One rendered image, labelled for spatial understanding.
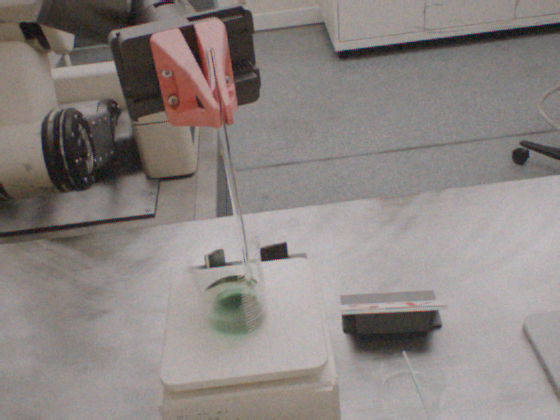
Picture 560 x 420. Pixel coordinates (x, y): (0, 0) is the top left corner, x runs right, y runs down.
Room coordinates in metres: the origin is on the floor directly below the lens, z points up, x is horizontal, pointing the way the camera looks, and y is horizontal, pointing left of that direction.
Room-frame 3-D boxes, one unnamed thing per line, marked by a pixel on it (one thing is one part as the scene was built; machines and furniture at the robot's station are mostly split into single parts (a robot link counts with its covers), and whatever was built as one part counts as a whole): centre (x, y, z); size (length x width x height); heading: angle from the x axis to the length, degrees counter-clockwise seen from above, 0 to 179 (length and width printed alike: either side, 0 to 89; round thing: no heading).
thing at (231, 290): (0.34, 0.04, 0.87); 0.06 x 0.05 x 0.08; 132
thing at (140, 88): (0.46, 0.06, 1.01); 0.10 x 0.07 x 0.07; 106
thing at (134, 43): (0.39, 0.05, 1.01); 0.09 x 0.07 x 0.07; 16
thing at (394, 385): (0.32, -0.09, 0.76); 0.06 x 0.06 x 0.02
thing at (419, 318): (0.41, -0.09, 0.77); 0.09 x 0.06 x 0.04; 84
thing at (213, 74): (0.36, 0.03, 0.95); 0.01 x 0.01 x 0.20; 15
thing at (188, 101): (0.40, 0.03, 1.01); 0.09 x 0.07 x 0.07; 16
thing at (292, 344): (0.35, 0.04, 0.83); 0.12 x 0.12 x 0.01; 89
